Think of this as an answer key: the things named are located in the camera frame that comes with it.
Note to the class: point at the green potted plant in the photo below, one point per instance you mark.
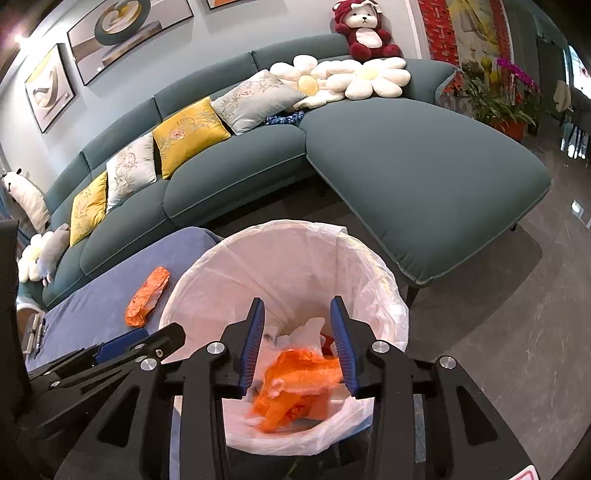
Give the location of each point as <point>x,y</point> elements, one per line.
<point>489,99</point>

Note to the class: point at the blue tablecloth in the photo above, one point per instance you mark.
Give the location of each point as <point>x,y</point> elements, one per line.
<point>92,304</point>

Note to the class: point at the grey seal plush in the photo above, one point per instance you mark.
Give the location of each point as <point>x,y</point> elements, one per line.
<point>51,251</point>

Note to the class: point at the yellow flower wall painting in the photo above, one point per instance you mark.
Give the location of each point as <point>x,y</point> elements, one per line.
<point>475,27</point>

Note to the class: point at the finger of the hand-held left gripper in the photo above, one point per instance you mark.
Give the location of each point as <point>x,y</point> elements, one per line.
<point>161,339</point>
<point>117,346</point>

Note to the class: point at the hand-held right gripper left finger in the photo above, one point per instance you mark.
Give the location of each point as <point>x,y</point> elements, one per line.
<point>251,341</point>

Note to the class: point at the orange plastic bag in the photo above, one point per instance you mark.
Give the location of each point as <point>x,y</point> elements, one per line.
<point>295,378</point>
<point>147,295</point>

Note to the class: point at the blue beaded cloth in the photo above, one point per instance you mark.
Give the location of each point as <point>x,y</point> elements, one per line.
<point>284,118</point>

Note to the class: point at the purple orchid plant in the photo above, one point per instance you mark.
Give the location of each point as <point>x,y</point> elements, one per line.
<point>519,76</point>

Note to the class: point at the metal watch band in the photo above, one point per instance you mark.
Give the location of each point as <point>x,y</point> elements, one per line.
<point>38,332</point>

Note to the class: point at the white long plush toy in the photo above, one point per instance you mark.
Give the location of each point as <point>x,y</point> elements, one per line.
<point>25,198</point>

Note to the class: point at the orange framed wall picture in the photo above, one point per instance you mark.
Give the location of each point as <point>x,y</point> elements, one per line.
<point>221,3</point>

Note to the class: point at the white daisy cushion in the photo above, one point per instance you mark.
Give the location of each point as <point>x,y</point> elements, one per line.
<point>304,83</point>
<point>376,76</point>
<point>30,254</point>

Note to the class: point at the abstract framed wall picture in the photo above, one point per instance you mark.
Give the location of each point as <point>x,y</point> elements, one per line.
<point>48,87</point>
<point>129,34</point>

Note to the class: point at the teal sectional sofa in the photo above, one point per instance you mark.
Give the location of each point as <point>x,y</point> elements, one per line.
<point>415,175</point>

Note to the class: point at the bin with white liner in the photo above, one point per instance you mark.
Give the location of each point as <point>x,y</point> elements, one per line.
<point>286,267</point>

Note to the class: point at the red bear plush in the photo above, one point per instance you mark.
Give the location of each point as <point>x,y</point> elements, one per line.
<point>364,27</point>

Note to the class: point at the pale blue embroidered pillow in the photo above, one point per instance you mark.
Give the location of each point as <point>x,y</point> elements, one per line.
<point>129,170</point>
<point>258,99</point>

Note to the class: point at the red lattice wall strip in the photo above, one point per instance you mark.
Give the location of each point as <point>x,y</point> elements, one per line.
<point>434,27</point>
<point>502,27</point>

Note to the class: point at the yellow embroidered pillow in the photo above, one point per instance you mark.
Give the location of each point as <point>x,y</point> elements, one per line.
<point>87,207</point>
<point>189,138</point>

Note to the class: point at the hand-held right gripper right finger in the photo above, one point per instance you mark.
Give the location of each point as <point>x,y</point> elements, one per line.
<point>344,341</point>

